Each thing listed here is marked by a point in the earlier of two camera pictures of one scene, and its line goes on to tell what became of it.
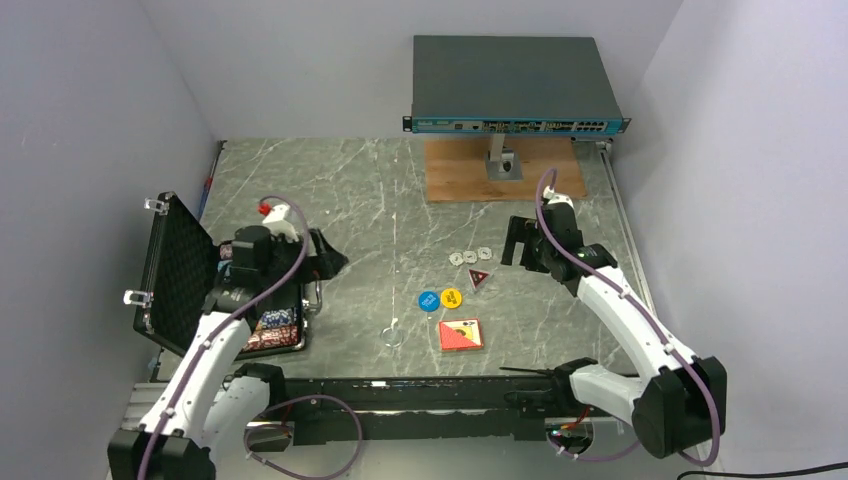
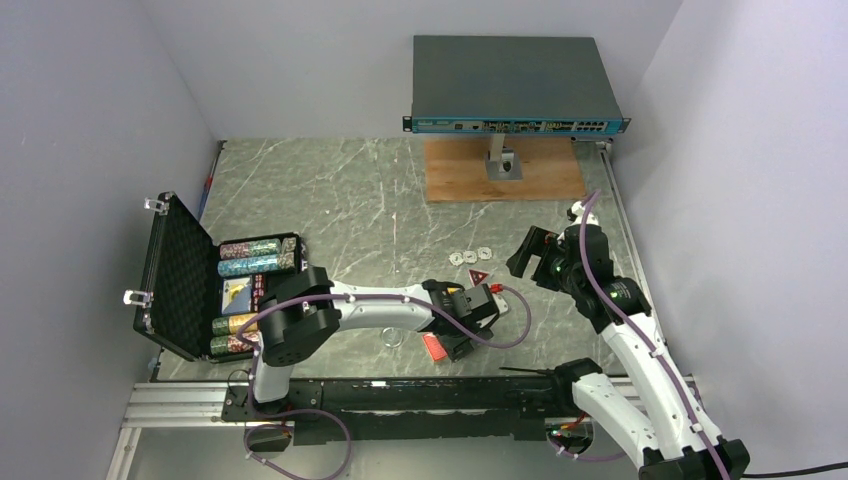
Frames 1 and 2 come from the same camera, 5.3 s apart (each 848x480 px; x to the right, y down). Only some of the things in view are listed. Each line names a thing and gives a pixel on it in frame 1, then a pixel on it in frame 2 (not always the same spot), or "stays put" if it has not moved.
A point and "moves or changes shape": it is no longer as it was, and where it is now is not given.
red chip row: x=271 y=337 → x=229 y=344
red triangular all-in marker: x=477 y=276 stays put
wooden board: x=456 y=169 stays put
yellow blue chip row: x=279 y=317 → x=231 y=323
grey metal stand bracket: x=503 y=164 stays put
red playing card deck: x=460 y=334 moves or changes shape
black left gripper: x=324 y=265 → x=457 y=348
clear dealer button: x=391 y=337 stays put
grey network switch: x=511 y=85 stays put
